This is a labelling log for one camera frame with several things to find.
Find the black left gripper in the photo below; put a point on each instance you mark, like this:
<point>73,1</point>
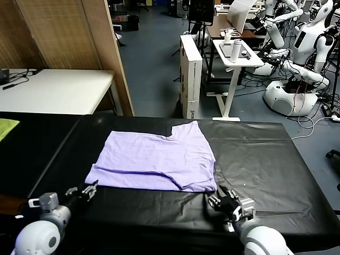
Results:
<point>75,199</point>

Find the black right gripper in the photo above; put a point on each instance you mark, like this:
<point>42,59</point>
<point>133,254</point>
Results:
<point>228,207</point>

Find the purple t-shirt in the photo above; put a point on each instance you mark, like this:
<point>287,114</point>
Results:
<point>154,156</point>

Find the white humanoid robot raised arm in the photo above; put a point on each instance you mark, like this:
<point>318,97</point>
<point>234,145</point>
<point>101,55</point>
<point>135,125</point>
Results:
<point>276,37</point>

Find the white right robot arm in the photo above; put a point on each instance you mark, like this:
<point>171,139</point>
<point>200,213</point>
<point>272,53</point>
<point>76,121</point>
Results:
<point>260,239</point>

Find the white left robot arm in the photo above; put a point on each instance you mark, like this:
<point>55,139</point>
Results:
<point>34,239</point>

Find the glossy black table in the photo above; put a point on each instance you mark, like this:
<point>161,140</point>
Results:
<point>32,154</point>

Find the yellow-green cloth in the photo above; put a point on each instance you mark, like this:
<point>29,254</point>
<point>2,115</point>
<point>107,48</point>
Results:
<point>6,127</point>

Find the white table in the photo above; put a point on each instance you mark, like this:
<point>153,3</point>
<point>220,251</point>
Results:
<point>58,90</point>

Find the black chair wheel base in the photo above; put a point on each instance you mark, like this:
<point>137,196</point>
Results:
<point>335,156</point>

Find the tall white cardboard box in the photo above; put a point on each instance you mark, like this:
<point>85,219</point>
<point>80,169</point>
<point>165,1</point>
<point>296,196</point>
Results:
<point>192,79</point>

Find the black bar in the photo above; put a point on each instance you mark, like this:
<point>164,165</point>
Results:
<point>10,86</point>

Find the power strip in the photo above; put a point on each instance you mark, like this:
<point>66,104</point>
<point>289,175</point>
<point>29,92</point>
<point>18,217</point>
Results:
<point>326,109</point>

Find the white standing side desk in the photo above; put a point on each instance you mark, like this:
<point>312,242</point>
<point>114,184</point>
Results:
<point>249,62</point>

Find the white drink bottle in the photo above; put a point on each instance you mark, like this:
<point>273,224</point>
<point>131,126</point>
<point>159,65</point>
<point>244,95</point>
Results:
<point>235,51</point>

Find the grey tablet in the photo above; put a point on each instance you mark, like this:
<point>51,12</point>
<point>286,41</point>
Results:
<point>225,50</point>

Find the small white floor object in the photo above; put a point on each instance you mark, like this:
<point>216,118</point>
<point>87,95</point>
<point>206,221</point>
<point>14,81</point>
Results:
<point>119,38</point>

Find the wooden partition screen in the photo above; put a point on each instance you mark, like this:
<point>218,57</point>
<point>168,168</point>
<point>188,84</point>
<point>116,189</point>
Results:
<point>66,32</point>

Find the small white desk device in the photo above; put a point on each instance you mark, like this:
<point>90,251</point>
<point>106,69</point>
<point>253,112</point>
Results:
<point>226,37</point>

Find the brown desk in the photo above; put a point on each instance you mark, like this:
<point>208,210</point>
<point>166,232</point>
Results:
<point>216,29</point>

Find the black trash bin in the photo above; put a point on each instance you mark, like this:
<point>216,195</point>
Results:
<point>133,22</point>

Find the white humanoid robot black shoulders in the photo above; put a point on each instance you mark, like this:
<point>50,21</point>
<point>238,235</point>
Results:
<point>305,45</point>

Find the white curved panel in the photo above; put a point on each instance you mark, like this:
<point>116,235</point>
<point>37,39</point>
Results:
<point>237,16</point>

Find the black screen on tripod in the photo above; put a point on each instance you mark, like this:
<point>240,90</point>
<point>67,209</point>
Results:
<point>200,12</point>

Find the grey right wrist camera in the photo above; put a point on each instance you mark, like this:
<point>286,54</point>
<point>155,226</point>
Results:
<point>247,207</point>

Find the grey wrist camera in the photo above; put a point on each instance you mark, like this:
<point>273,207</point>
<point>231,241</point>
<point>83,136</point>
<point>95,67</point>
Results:
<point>49,202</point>
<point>247,207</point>

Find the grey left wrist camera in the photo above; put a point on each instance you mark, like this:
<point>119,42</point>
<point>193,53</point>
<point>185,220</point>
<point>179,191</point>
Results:
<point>49,202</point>

